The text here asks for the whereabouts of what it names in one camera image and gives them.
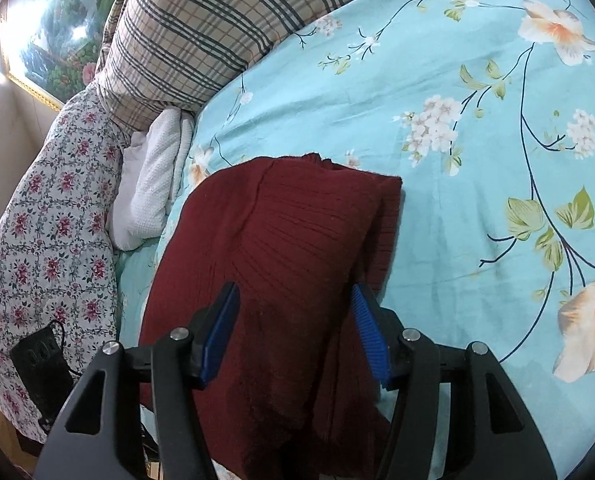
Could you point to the white red floral quilt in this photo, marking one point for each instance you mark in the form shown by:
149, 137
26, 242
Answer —
52, 240

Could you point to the gold framed landscape painting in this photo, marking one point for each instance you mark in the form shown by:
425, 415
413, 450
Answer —
57, 25

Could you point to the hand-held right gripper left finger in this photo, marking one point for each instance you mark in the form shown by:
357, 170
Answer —
220, 335

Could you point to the beige plaid quilt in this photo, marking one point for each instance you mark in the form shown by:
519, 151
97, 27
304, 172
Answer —
202, 35

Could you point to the white textured towel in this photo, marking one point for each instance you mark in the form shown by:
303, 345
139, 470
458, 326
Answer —
152, 185

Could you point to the dark red knit sweater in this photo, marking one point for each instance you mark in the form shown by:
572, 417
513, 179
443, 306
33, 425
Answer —
287, 240

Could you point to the light blue floral bed sheet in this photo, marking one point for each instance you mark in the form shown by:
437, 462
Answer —
477, 185

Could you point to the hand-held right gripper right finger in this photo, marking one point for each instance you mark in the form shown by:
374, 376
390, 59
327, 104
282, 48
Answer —
372, 340

